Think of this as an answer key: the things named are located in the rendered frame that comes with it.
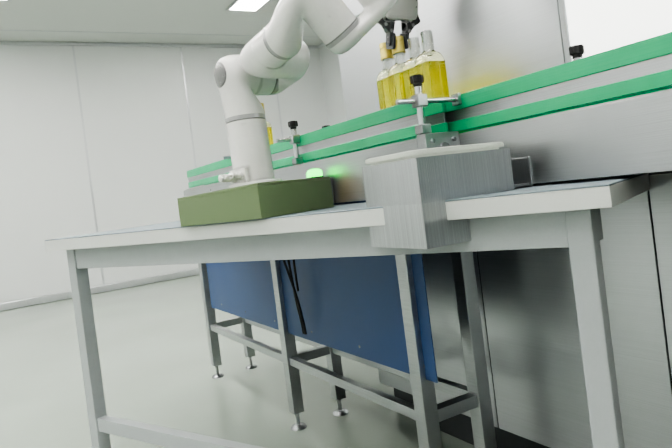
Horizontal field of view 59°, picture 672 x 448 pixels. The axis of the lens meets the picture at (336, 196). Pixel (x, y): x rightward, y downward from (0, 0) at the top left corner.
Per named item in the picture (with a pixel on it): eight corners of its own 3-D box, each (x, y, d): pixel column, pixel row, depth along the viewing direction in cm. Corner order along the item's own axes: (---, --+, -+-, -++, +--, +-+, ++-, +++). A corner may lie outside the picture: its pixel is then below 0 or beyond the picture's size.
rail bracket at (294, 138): (305, 164, 178) (299, 119, 178) (282, 166, 174) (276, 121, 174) (299, 165, 181) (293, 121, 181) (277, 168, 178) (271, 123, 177)
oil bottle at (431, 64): (455, 137, 144) (445, 48, 144) (437, 138, 141) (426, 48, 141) (440, 140, 149) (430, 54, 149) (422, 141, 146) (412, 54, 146)
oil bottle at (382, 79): (413, 146, 159) (403, 66, 159) (396, 147, 157) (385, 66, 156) (400, 148, 164) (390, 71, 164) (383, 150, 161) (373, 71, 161)
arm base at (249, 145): (243, 185, 131) (233, 115, 131) (208, 193, 139) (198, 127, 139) (293, 181, 143) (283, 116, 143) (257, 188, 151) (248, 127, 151)
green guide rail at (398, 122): (423, 135, 131) (418, 98, 131) (419, 135, 130) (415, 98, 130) (190, 187, 282) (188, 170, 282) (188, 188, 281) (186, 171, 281)
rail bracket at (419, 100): (466, 129, 131) (459, 73, 131) (405, 134, 123) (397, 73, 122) (457, 131, 134) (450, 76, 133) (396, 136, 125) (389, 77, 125)
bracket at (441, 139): (464, 162, 130) (460, 130, 130) (430, 166, 125) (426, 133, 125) (453, 164, 133) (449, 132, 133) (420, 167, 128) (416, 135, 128)
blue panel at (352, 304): (493, 363, 144) (471, 187, 143) (436, 383, 135) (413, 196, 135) (247, 299, 281) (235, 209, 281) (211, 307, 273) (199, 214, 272)
